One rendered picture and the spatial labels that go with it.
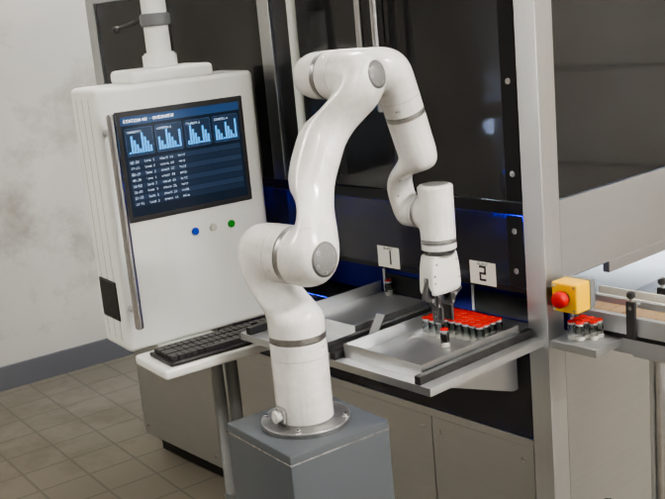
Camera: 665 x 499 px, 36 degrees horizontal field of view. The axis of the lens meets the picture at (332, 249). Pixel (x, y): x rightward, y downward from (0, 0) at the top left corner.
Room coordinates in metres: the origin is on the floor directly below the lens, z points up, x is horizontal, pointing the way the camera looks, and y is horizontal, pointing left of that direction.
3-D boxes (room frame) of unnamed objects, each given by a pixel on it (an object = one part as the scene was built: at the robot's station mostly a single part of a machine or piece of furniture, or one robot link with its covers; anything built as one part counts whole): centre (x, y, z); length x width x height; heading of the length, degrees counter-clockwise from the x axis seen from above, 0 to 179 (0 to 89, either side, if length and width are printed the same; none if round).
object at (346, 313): (2.67, -0.08, 0.90); 0.34 x 0.26 x 0.04; 130
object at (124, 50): (3.68, 0.63, 1.50); 0.48 x 0.01 x 0.59; 40
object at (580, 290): (2.30, -0.56, 0.99); 0.08 x 0.07 x 0.07; 130
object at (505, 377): (2.30, -0.29, 0.79); 0.34 x 0.03 x 0.13; 130
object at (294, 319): (2.03, 0.11, 1.16); 0.19 x 0.12 x 0.24; 44
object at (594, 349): (2.31, -0.60, 0.87); 0.14 x 0.13 x 0.02; 130
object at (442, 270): (2.34, -0.25, 1.08); 0.10 x 0.07 x 0.11; 130
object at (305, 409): (2.01, 0.09, 0.95); 0.19 x 0.19 x 0.18
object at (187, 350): (2.76, 0.33, 0.82); 0.40 x 0.14 x 0.02; 124
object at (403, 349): (2.34, -0.22, 0.90); 0.34 x 0.26 x 0.04; 130
